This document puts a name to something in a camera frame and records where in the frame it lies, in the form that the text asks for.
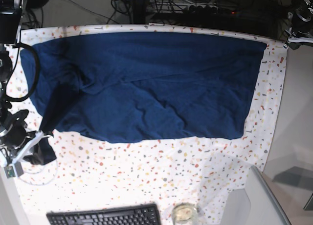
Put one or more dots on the dark blue t-shirt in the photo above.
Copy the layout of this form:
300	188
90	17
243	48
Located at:
135	86

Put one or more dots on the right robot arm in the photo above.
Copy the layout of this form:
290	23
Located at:
11	14

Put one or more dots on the terrazzo patterned table cloth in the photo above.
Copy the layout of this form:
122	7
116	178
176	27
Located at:
91	174

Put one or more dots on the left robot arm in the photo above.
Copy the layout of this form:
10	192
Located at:
300	30

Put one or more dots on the grey monitor edge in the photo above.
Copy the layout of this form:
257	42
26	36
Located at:
264	207

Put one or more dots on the black computer keyboard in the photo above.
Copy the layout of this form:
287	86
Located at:
146	214

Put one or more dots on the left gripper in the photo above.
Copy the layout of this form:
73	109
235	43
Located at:
296	41

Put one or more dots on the clear glass jar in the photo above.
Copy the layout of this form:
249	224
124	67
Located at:
185	214

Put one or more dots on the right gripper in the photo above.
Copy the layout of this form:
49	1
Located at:
18	145

